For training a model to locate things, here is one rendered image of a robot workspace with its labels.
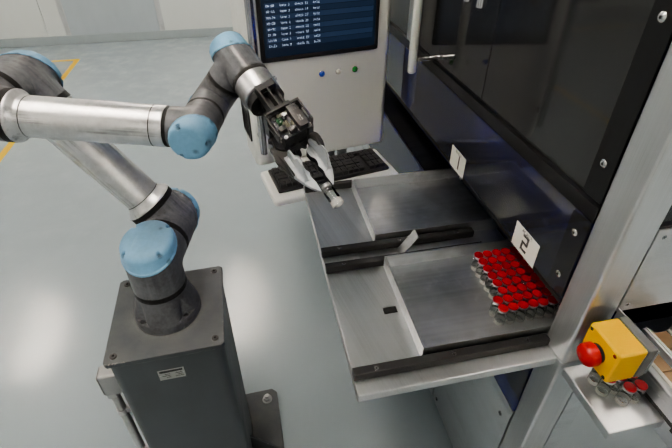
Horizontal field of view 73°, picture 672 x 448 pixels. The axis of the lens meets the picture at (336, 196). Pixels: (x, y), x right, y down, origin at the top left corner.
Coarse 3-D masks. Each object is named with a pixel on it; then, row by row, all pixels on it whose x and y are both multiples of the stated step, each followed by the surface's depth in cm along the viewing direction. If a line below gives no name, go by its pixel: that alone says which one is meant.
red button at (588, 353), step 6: (582, 342) 76; (588, 342) 76; (582, 348) 75; (588, 348) 74; (594, 348) 74; (582, 354) 75; (588, 354) 74; (594, 354) 74; (600, 354) 74; (582, 360) 76; (588, 360) 74; (594, 360) 74; (600, 360) 74; (588, 366) 75; (594, 366) 74
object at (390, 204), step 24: (360, 192) 134; (384, 192) 134; (408, 192) 134; (432, 192) 134; (456, 192) 134; (384, 216) 125; (408, 216) 125; (432, 216) 125; (456, 216) 125; (480, 216) 125
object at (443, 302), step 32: (384, 256) 107; (416, 256) 109; (448, 256) 111; (416, 288) 103; (448, 288) 103; (480, 288) 103; (416, 320) 96; (448, 320) 96; (480, 320) 96; (544, 320) 96
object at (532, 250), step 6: (516, 228) 97; (522, 228) 95; (516, 234) 97; (522, 234) 95; (528, 234) 93; (516, 240) 98; (534, 240) 91; (516, 246) 98; (522, 246) 95; (528, 246) 93; (534, 246) 91; (522, 252) 96; (528, 252) 94; (534, 252) 91; (528, 258) 94; (534, 258) 92
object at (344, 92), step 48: (240, 0) 129; (288, 0) 133; (336, 0) 139; (384, 0) 145; (288, 48) 141; (336, 48) 147; (384, 48) 154; (288, 96) 150; (336, 96) 157; (384, 96) 165; (336, 144) 168
